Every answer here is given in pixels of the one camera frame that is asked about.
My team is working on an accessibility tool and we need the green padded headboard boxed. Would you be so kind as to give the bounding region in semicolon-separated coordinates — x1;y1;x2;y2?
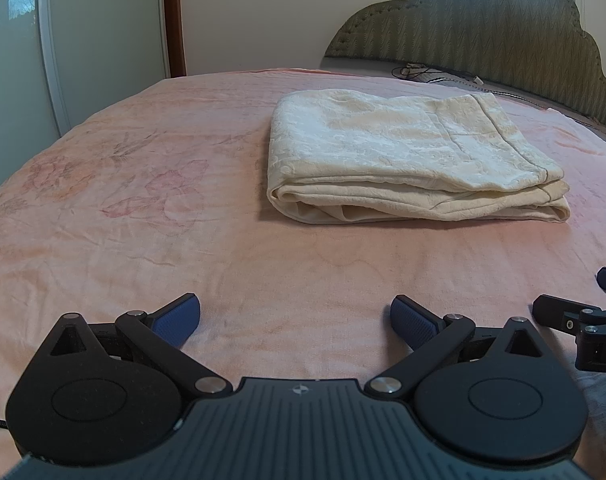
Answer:
324;0;606;129

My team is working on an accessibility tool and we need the cream white towel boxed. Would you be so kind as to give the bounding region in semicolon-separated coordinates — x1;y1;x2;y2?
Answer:
266;87;572;225

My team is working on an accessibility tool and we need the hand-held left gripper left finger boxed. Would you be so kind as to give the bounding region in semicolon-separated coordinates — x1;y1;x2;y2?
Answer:
33;292;234;401

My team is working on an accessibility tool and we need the brown wooden door frame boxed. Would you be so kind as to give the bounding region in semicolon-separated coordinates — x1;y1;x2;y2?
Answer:
163;0;188;80

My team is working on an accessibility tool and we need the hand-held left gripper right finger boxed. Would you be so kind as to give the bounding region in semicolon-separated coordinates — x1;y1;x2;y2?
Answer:
365;295;560;400

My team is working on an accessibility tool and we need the black charging cable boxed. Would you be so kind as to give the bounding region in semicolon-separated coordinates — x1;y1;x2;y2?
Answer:
391;62;476;86

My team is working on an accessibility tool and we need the frosted glass sliding door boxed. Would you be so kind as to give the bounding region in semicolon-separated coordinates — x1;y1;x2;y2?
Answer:
0;0;172;203

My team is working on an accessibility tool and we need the pink floral bed sheet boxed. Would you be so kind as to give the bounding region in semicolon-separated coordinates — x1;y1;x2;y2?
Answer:
0;67;606;480

